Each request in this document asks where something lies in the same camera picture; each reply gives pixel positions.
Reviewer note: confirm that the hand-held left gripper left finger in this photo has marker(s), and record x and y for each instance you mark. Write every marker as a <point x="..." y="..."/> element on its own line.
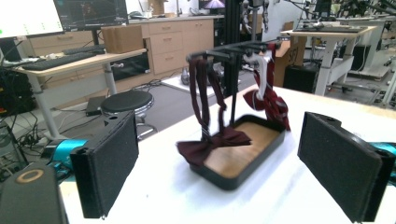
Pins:
<point x="109" y="161"/>

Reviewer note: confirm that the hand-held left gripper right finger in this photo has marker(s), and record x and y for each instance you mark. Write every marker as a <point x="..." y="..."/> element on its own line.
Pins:
<point x="339" y="161"/>

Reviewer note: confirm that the striped red bow tie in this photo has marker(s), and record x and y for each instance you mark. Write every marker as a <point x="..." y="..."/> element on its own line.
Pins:
<point x="274" y="105"/>

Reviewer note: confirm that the plain dark red bow tie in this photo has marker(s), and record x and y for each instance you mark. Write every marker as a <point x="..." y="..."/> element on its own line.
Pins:
<point x="211" y="144"/>

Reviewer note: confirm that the black rack with wooden tray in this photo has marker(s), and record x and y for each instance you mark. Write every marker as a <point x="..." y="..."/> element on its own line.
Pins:
<point x="236" y="183"/>

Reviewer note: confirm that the black flat box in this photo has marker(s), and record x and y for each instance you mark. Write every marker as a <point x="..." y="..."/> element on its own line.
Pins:
<point x="94" y="105"/>

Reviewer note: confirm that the wooden table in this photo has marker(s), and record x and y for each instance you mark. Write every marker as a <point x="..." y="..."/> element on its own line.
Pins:
<point x="373" y="110"/>

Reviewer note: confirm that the black round stool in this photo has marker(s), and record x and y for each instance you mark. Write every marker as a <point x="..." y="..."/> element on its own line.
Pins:
<point x="126" y="101"/>

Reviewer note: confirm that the black box under desk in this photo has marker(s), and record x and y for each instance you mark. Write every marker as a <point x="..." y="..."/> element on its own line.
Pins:
<point x="300" y="79"/>

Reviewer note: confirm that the white floor board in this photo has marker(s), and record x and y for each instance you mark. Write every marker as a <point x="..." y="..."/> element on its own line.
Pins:
<point x="174" y="83"/>

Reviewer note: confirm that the desk with grey legs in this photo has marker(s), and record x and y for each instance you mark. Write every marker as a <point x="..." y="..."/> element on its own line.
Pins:
<point x="77" y="63"/>

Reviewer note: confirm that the black keyboard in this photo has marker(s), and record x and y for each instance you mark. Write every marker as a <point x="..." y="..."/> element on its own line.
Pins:
<point x="84" y="49"/>
<point x="59" y="60"/>

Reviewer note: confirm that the tall brown cardboard box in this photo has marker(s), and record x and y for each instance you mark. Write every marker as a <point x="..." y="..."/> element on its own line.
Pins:
<point x="286" y="59"/>

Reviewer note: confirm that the black computer tower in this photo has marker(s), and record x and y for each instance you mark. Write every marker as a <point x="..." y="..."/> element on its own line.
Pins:
<point x="15" y="93"/>

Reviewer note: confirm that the wooden desk with white legs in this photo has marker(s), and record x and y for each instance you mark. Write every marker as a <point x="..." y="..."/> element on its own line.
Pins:
<point x="330" y="33"/>

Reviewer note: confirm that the wooden drawer cabinet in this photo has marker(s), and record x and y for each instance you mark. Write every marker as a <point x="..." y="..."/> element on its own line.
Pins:
<point x="186" y="40"/>

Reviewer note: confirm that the monitor with dark screen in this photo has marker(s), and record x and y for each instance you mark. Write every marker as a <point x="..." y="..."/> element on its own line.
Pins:
<point x="90" y="12"/>

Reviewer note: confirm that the monitor with white screen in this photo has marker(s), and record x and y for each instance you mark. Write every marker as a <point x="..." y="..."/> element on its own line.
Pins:
<point x="29" y="17"/>

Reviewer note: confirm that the black metal frame post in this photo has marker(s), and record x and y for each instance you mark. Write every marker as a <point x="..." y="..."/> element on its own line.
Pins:
<point x="234" y="31"/>

